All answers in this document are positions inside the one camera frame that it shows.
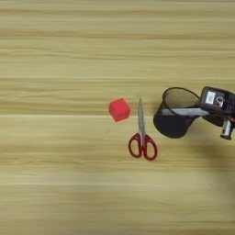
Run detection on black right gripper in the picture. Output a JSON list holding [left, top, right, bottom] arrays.
[[210, 112, 235, 141]]

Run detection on black marker white label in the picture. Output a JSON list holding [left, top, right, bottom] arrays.
[[161, 106, 210, 118]]

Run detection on black mesh pen cup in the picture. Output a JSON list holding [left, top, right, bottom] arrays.
[[152, 86, 204, 140]]

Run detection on red handled scissors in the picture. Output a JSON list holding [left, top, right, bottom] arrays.
[[128, 98, 159, 162]]

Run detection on black box white label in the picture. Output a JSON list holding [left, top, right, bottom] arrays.
[[199, 85, 235, 117]]

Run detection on red cube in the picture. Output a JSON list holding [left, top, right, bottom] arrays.
[[107, 97, 131, 123]]

